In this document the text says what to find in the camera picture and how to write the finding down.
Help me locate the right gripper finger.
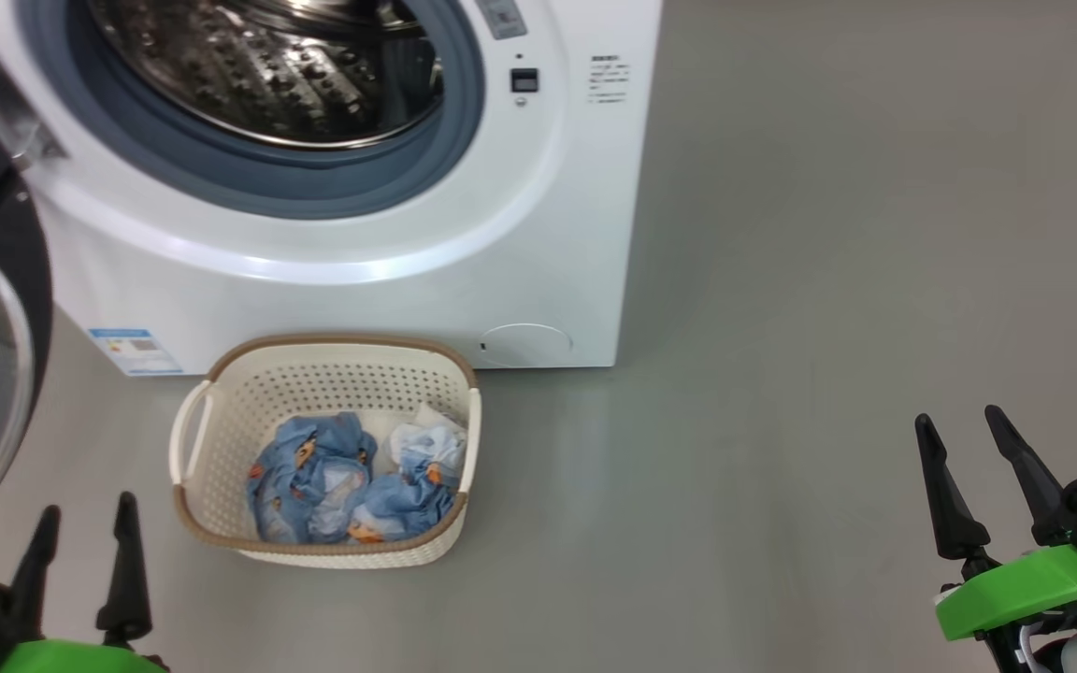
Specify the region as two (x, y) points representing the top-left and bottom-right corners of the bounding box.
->
(914, 413), (992, 562)
(984, 404), (1068, 548)

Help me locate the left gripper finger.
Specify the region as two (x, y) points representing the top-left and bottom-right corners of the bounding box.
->
(95, 492), (152, 646)
(6, 506), (62, 627)

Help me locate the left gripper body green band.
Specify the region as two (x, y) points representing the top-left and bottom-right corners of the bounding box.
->
(0, 584), (170, 673)

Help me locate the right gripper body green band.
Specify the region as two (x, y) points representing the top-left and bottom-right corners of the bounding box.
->
(934, 545), (1077, 673)

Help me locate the blue printed garment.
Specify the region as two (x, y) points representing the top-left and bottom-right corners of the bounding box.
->
(247, 412), (379, 546)

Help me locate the white front-load washing machine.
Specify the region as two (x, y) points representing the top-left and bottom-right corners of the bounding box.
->
(0, 0), (664, 377)

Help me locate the stainless steel washing machine drum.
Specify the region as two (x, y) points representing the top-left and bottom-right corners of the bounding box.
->
(85, 0), (446, 150)

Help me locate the blue energy label sticker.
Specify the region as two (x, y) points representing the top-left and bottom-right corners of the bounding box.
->
(88, 327), (184, 377)

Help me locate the cream perforated laundry basket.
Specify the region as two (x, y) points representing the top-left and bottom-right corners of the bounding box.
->
(169, 334), (482, 570)

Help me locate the round white filter cover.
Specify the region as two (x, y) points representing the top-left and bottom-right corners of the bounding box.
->
(480, 322), (574, 368)

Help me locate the small printed text label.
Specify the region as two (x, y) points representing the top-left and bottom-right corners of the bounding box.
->
(590, 54), (631, 104)

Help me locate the grey warning label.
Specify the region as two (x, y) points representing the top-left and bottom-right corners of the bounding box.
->
(475, 0), (528, 40)

